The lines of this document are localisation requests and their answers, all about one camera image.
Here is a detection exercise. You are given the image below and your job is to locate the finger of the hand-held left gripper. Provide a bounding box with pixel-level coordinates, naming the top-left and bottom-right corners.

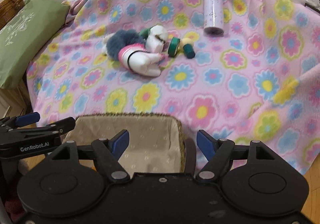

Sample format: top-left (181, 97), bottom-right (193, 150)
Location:
top-left (31, 117), bottom-right (76, 137)
top-left (0, 111), bottom-right (41, 130)

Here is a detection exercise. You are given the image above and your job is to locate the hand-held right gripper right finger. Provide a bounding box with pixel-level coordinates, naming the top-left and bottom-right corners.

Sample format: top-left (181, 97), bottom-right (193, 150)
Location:
top-left (196, 129), bottom-right (278, 181)

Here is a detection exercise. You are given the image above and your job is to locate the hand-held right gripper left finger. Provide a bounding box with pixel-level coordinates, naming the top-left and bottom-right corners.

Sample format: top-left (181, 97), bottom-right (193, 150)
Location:
top-left (49, 129), bottom-right (130, 181)

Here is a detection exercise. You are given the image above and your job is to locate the lined wicker basket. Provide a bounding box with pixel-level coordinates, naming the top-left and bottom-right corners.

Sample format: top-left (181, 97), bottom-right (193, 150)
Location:
top-left (61, 113), bottom-right (196, 175)

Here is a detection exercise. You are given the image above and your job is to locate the plush doll with grey fur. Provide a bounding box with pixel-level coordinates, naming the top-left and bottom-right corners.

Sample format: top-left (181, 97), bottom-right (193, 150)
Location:
top-left (101, 29), bottom-right (164, 78)

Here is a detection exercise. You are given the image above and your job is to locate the white lamb plush toy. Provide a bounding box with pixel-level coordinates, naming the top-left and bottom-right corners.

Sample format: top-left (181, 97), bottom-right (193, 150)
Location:
top-left (145, 24), bottom-right (169, 53)

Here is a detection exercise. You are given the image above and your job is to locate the pink floral fleece blanket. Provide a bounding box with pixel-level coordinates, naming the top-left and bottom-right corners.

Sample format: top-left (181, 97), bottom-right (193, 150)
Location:
top-left (26, 0), bottom-right (320, 177)

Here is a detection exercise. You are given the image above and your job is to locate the green embroidered pillow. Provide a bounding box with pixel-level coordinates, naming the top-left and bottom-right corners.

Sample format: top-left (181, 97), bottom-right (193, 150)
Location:
top-left (0, 0), bottom-right (71, 89)

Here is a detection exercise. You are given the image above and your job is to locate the wicker chair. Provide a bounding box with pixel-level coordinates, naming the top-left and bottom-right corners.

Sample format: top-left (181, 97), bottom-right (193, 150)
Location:
top-left (0, 0), bottom-right (28, 32)

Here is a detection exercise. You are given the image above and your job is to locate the purple bottle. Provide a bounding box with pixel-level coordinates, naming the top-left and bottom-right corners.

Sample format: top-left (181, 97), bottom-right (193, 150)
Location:
top-left (202, 0), bottom-right (225, 37)

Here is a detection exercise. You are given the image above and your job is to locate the green ring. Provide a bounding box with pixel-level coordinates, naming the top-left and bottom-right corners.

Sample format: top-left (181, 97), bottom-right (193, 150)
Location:
top-left (167, 37), bottom-right (181, 58)

